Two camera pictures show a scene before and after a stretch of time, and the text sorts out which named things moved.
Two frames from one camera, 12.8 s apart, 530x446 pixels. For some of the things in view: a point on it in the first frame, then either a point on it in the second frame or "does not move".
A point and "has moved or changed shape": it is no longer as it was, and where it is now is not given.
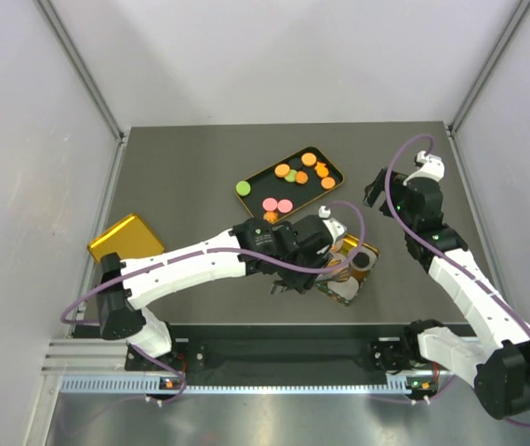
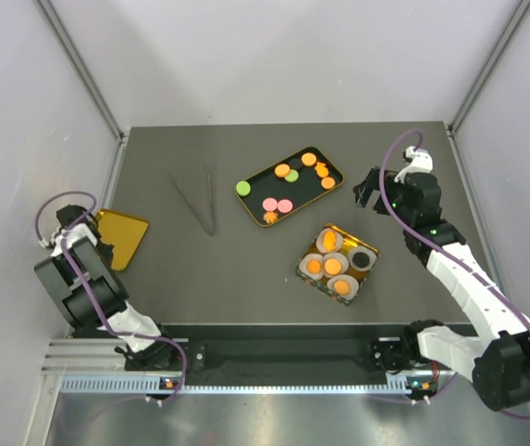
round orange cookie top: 309,159 does not move
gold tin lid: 129,238 has moved or changed shape
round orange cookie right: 327,182 does not move
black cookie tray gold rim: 282,190 does not move
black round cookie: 361,259 does not move
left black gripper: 301,282 -> 108,254
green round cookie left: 243,188 does not move
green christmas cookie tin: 353,261 does not move
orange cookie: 301,177 has moved or changed shape
